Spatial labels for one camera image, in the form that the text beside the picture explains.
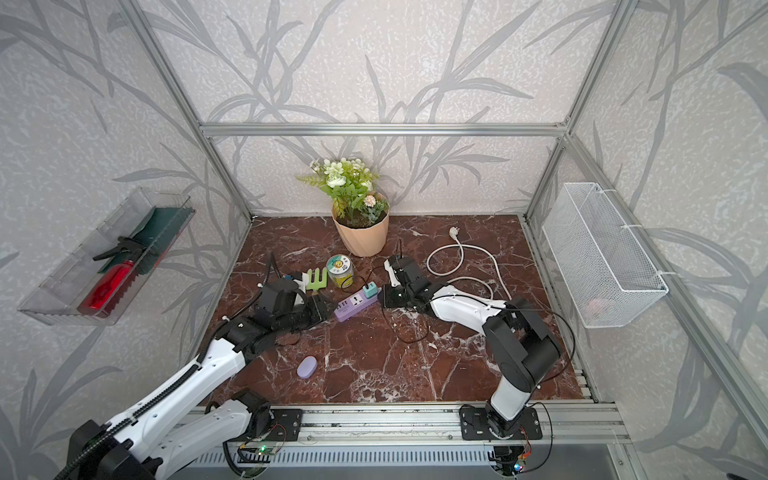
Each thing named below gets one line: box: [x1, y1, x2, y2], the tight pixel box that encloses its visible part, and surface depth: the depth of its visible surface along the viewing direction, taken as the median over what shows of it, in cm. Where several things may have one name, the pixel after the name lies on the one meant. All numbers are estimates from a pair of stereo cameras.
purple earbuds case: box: [296, 355, 318, 379], surface depth 83 cm
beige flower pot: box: [332, 192, 390, 258], surface depth 101 cm
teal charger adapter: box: [363, 281, 379, 298], surface depth 93 cm
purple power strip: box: [334, 287, 382, 323], surface depth 95 cm
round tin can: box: [326, 253, 354, 289], surface depth 98 cm
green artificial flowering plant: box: [296, 157, 389, 225], surface depth 94 cm
